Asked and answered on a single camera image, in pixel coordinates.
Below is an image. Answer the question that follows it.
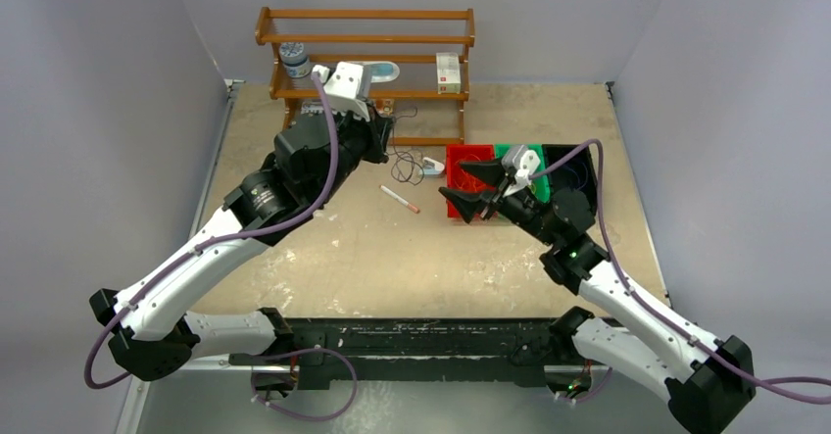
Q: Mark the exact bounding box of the white red box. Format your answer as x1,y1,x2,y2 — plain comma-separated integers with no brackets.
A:
435,52,462,94

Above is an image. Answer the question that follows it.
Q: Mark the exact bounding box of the black plastic bin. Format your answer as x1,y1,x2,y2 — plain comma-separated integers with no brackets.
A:
542,144,598,215

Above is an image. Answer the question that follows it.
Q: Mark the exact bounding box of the red plastic bin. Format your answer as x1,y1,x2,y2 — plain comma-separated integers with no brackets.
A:
445,144,496,192

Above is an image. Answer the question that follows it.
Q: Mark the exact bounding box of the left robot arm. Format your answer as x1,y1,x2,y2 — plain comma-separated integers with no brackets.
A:
89,113,394,381

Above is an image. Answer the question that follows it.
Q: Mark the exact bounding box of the dark thin cable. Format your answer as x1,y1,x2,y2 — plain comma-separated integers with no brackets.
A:
388,106,426,187

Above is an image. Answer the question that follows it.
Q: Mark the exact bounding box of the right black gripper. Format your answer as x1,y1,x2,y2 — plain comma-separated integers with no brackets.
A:
439,156,560,247

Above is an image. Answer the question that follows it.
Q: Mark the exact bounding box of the aluminium rail frame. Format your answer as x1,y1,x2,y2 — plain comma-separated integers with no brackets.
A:
115,78,723,434

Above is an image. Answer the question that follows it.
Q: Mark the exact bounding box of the white pen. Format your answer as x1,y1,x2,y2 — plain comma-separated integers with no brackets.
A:
379,185,420,214

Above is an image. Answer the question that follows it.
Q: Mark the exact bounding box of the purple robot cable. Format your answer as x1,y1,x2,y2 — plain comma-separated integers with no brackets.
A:
84,71,360,422
528,138,831,407

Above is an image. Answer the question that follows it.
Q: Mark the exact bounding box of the blue white jar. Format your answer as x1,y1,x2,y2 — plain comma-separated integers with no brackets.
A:
278,42,312,78

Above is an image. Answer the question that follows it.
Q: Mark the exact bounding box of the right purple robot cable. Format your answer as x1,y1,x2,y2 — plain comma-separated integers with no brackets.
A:
528,138,831,407

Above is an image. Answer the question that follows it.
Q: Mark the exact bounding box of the blue oval packaged item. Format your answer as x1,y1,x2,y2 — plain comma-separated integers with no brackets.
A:
364,61,400,83

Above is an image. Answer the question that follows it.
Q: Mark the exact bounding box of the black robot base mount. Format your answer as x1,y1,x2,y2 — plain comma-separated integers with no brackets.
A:
228,317,612,392

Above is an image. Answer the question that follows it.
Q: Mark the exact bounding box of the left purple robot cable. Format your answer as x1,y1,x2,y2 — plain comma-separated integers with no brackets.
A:
84,71,360,422

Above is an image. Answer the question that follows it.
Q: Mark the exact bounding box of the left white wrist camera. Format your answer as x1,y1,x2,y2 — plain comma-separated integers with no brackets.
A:
312,62,371,121

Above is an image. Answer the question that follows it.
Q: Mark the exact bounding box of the green plastic bin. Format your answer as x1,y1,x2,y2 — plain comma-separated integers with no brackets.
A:
494,144,551,203

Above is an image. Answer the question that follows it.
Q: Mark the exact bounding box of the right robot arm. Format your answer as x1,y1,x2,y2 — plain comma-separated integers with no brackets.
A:
439,160,756,433

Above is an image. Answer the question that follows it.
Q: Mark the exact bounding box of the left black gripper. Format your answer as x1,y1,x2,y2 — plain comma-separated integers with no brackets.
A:
313,98,395,206

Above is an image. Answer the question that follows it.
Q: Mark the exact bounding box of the wooden shelf rack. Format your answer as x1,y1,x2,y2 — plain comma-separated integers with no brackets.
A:
255,7,475,146

